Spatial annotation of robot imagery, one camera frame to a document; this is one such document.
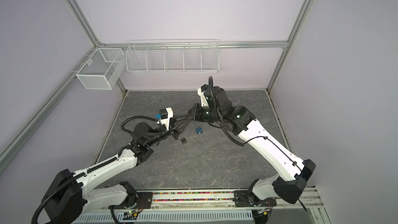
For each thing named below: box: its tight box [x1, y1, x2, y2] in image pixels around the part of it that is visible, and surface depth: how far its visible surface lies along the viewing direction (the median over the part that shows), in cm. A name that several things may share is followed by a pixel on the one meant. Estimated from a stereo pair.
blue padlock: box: [195, 122, 205, 134], surface depth 99 cm
